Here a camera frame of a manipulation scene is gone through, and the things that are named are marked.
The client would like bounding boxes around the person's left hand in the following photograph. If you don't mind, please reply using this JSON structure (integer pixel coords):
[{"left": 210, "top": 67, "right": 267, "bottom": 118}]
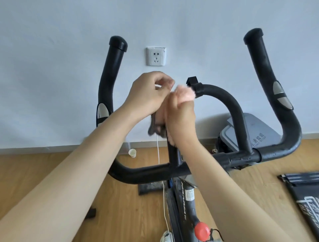
[{"left": 124, "top": 71, "right": 175, "bottom": 123}]

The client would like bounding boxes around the person's right hand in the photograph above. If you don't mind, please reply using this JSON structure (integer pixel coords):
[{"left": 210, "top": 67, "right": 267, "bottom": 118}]
[{"left": 165, "top": 88, "right": 198, "bottom": 148}]

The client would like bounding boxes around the pink and grey cloth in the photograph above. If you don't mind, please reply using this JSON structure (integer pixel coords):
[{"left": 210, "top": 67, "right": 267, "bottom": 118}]
[{"left": 148, "top": 85, "right": 196, "bottom": 147}]

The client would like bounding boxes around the person's left forearm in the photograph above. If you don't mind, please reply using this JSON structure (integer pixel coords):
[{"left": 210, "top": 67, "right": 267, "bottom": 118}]
[{"left": 0, "top": 105, "right": 140, "bottom": 242}]

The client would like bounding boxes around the person's right forearm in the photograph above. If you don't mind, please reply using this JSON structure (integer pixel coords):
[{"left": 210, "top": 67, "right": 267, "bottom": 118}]
[{"left": 174, "top": 136, "right": 294, "bottom": 242}]

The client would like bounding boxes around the silver pulse sensor pad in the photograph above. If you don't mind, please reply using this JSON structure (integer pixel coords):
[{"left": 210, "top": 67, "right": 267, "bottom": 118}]
[
  {"left": 272, "top": 81, "right": 294, "bottom": 110},
  {"left": 97, "top": 103, "right": 110, "bottom": 125}
]

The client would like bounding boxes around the grey trash bin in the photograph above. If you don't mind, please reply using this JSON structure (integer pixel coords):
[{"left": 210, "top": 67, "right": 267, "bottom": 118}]
[{"left": 217, "top": 113, "right": 282, "bottom": 153}]

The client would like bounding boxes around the black bike base bar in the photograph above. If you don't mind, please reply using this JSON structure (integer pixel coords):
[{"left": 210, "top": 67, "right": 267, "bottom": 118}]
[{"left": 138, "top": 181, "right": 168, "bottom": 196}]

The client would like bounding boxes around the red round knob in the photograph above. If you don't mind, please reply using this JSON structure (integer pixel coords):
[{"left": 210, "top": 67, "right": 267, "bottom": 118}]
[{"left": 194, "top": 222, "right": 211, "bottom": 242}]

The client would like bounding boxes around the white shoe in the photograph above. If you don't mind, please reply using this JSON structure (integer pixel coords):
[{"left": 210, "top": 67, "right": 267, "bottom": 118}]
[{"left": 159, "top": 231, "right": 174, "bottom": 242}]

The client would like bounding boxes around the small black bike foot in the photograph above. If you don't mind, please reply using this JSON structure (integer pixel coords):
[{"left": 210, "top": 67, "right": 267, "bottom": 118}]
[{"left": 84, "top": 208, "right": 97, "bottom": 220}]

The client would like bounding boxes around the black printed floor mat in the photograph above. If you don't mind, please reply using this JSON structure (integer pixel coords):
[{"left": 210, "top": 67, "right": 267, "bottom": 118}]
[{"left": 277, "top": 172, "right": 319, "bottom": 240}]

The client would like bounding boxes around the black handlebar clip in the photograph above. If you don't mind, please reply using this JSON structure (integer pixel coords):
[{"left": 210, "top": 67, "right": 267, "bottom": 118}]
[{"left": 186, "top": 76, "right": 203, "bottom": 98}]

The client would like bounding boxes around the white wall socket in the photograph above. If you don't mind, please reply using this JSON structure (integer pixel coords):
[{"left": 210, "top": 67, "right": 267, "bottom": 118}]
[{"left": 146, "top": 47, "right": 166, "bottom": 67}]

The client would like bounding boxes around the thin white cable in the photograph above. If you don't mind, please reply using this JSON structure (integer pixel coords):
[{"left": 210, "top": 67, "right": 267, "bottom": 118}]
[{"left": 156, "top": 133, "right": 173, "bottom": 242}]

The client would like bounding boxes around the black exercise bike frame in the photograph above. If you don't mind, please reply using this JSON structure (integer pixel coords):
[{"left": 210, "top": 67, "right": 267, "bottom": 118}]
[{"left": 164, "top": 175, "right": 221, "bottom": 242}]

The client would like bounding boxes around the black exercise bike handlebar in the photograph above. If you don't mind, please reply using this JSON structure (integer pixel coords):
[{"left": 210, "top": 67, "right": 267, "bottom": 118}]
[{"left": 96, "top": 28, "right": 302, "bottom": 185}]

